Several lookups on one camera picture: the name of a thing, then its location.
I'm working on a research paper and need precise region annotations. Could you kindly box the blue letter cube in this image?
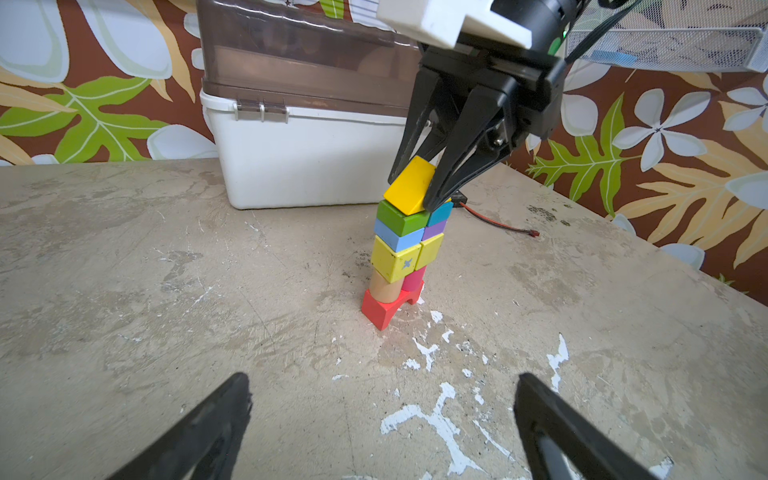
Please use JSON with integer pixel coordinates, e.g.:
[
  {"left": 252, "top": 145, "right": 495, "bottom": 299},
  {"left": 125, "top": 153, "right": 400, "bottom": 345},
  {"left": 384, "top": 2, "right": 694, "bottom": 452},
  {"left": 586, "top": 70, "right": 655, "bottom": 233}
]
[{"left": 374, "top": 219, "right": 426, "bottom": 252}]

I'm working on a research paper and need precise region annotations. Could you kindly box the teal wood cube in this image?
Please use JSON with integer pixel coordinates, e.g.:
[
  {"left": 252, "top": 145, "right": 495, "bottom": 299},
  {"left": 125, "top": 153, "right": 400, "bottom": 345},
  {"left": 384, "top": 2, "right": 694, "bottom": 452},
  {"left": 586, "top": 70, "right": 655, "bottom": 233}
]
[{"left": 427, "top": 201, "right": 453, "bottom": 227}]

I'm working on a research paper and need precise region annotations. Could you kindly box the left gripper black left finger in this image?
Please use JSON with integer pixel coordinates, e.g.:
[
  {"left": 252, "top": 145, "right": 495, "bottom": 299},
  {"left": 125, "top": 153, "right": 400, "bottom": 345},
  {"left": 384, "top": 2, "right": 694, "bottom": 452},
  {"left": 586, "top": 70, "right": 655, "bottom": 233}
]
[{"left": 110, "top": 372, "right": 252, "bottom": 479}]

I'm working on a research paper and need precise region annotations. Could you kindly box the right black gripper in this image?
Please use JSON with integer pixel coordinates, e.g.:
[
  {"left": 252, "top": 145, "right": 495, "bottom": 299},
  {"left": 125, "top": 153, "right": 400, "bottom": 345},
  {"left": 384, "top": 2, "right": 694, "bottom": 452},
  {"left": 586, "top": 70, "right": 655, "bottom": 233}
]
[{"left": 388, "top": 34, "right": 568, "bottom": 212}]

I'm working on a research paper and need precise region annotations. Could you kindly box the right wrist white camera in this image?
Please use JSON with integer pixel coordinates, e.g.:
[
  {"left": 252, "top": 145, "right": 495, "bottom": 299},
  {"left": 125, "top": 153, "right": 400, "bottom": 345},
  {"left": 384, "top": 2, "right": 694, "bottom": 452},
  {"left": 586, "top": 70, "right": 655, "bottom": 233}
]
[{"left": 376, "top": 0, "right": 532, "bottom": 49}]

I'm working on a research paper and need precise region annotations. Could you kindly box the brown lid storage box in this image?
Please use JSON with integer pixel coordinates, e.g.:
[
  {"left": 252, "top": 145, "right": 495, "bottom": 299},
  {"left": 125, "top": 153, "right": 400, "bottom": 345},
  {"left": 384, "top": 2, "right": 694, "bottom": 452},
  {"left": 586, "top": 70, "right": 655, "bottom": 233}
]
[{"left": 197, "top": 1, "right": 421, "bottom": 209}]

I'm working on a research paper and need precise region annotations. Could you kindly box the green wood cube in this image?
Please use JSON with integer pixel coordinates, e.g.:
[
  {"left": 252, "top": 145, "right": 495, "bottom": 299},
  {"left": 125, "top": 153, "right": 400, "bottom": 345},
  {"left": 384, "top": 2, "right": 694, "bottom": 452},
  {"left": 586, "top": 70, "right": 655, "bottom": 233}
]
[{"left": 377, "top": 200, "right": 430, "bottom": 237}]

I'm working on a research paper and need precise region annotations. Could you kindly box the tan wood cylinder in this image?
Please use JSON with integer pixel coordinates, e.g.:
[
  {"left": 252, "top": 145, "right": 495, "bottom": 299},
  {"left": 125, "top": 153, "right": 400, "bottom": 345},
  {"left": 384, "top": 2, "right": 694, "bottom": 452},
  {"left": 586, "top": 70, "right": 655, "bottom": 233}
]
[{"left": 368, "top": 270, "right": 404, "bottom": 304}]

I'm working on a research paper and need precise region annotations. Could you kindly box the yellow-green small cube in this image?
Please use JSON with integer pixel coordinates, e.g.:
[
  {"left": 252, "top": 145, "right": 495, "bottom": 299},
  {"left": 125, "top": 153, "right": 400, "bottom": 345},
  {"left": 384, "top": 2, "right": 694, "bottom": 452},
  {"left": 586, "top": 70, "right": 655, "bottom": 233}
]
[{"left": 415, "top": 234, "right": 444, "bottom": 270}]

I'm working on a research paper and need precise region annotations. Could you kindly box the red wire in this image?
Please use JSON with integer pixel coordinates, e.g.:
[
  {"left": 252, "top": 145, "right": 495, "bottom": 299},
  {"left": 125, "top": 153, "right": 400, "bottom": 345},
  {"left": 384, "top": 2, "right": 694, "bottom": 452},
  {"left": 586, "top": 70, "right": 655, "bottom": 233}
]
[{"left": 452, "top": 190, "right": 541, "bottom": 239}]

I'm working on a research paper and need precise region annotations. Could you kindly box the blue object in basket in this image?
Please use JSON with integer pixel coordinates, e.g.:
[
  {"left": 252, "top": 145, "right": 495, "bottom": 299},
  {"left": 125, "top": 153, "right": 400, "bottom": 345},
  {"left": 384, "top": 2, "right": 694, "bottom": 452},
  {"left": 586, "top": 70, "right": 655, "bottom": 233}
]
[{"left": 589, "top": 50, "right": 637, "bottom": 68}]

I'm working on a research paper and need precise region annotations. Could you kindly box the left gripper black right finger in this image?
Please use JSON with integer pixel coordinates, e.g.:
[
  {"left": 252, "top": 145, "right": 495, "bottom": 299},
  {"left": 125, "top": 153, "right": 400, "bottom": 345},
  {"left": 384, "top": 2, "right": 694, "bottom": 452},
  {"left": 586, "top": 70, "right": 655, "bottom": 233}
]
[{"left": 513, "top": 372, "right": 654, "bottom": 480}]

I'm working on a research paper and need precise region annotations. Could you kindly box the white wire basket right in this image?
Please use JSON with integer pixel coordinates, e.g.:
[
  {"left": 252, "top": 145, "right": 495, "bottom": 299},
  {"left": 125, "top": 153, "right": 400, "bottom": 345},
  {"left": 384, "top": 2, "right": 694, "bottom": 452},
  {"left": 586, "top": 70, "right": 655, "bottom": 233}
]
[{"left": 563, "top": 0, "right": 767, "bottom": 73}]

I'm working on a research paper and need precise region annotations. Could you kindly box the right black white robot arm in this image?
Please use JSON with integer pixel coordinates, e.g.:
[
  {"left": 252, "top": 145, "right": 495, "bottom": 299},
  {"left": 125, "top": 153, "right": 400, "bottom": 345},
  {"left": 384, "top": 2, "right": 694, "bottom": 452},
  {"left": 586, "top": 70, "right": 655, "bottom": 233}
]
[{"left": 377, "top": 1, "right": 587, "bottom": 212}]

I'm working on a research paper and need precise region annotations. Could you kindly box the red wood block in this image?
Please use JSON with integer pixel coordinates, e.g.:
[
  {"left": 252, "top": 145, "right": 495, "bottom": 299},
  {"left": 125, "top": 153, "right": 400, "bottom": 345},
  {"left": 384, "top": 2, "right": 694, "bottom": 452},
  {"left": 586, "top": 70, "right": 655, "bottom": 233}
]
[{"left": 361, "top": 281, "right": 425, "bottom": 331}]

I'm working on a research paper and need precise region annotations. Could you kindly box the yellow wood block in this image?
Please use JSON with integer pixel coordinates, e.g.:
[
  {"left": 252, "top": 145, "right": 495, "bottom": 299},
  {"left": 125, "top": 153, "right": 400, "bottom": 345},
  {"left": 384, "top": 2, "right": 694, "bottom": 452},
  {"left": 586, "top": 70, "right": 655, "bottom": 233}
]
[{"left": 383, "top": 156, "right": 436, "bottom": 216}]

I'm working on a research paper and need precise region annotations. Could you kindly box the purple wood cube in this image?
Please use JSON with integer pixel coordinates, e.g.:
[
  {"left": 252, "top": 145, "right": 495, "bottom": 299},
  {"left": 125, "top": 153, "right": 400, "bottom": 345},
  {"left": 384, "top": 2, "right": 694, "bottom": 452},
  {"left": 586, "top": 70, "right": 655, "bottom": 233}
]
[{"left": 422, "top": 221, "right": 447, "bottom": 241}]

